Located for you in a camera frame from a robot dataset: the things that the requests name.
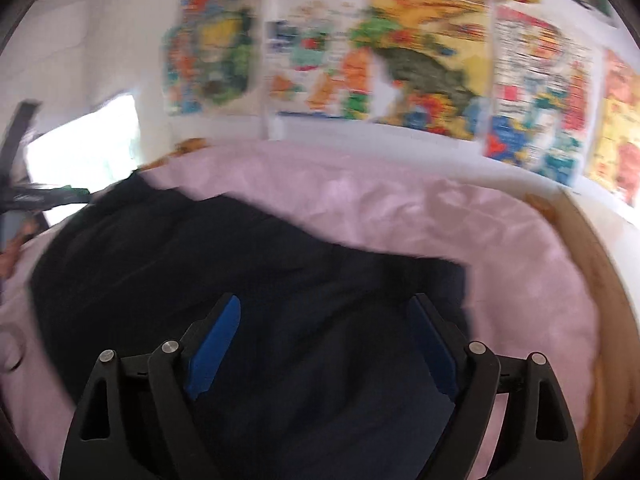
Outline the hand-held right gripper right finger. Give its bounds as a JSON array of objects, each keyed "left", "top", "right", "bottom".
[{"left": 407, "top": 294, "right": 583, "bottom": 480}]

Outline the city collage drawing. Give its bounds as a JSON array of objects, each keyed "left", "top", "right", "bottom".
[{"left": 483, "top": 4, "right": 600, "bottom": 187}]

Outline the blond boy drawing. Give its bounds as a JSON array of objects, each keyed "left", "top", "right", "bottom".
[{"left": 161, "top": 0, "right": 263, "bottom": 117}]

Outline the wooden bed frame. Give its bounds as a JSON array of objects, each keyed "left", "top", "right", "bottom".
[{"left": 144, "top": 136, "right": 640, "bottom": 480}]

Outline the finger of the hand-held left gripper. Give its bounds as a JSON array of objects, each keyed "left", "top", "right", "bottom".
[{"left": 10, "top": 185, "right": 92, "bottom": 211}]

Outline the person's left hand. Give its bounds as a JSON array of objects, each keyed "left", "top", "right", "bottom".
[{"left": 0, "top": 220, "right": 40, "bottom": 283}]

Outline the yellow pigs and chicks drawing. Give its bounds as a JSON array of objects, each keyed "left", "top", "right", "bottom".
[{"left": 584, "top": 49, "right": 640, "bottom": 207}]

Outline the landscape hills drawing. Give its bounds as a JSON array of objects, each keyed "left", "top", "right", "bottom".
[{"left": 369, "top": 0, "right": 495, "bottom": 142}]

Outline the pink bed sheet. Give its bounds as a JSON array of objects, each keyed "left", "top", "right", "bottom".
[{"left": 0, "top": 139, "right": 602, "bottom": 480}]

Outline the cup and fruits drawing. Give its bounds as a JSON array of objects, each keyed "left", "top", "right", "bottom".
[{"left": 264, "top": 0, "right": 375, "bottom": 122}]

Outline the black padded jacket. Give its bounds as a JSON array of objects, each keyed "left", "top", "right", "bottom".
[{"left": 29, "top": 169, "right": 474, "bottom": 480}]

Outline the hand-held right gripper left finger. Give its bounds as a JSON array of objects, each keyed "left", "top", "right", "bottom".
[{"left": 59, "top": 294, "right": 242, "bottom": 480}]

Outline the bright window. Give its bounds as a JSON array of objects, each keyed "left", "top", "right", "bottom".
[{"left": 24, "top": 92, "right": 141, "bottom": 231}]

